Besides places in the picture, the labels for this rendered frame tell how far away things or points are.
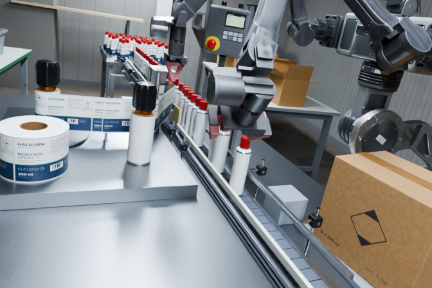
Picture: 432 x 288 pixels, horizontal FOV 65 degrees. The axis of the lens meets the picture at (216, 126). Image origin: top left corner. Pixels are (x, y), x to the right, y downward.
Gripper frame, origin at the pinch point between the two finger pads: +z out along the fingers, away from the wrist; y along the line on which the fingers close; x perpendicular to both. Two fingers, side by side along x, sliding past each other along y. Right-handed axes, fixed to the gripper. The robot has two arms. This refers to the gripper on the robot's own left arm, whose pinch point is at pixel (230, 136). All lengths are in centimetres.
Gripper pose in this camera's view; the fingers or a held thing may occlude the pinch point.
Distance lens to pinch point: 80.1
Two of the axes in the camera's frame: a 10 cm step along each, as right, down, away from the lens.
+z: -2.9, 5.1, 8.1
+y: -9.5, -0.4, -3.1
